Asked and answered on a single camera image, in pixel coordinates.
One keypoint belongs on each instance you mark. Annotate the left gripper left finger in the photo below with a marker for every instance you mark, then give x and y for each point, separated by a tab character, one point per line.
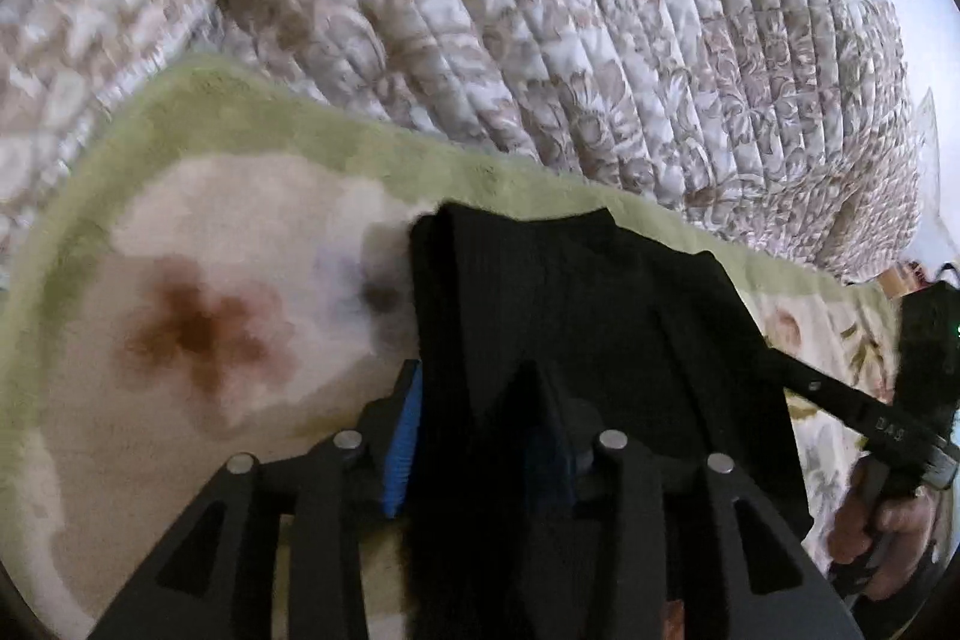
212	574

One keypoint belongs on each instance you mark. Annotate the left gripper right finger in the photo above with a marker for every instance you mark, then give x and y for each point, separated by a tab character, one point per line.
662	548

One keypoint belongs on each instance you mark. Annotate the black pants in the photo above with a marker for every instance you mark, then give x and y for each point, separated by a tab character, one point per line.
535	335

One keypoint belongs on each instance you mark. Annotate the person's right hand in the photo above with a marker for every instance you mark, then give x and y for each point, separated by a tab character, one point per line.
908	522

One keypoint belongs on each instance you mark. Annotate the quilted floral comforter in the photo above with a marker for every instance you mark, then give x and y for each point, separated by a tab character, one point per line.
782	124

